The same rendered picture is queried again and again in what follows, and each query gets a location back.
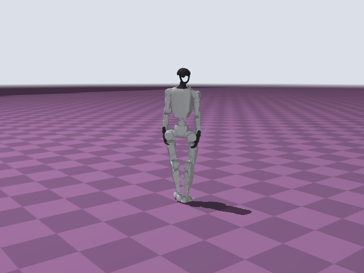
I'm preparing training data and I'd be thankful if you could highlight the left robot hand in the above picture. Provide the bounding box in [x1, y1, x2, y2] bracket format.
[162, 126, 169, 145]

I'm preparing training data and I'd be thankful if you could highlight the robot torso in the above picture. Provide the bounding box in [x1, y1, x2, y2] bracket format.
[171, 85, 194, 138]

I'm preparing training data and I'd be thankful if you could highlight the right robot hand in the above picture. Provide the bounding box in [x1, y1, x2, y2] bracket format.
[191, 130, 201, 148]

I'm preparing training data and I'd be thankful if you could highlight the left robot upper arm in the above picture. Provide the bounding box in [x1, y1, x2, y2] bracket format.
[164, 88, 172, 114]

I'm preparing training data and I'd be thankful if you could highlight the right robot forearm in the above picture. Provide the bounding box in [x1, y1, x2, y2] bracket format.
[195, 110, 202, 133]

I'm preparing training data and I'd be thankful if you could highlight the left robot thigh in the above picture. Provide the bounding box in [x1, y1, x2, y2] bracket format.
[164, 129, 180, 170]

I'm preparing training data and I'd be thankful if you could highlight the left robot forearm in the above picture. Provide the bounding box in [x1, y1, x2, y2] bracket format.
[162, 108, 169, 131]

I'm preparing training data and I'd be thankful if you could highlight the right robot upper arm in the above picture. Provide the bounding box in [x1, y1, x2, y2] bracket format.
[191, 89, 201, 117]

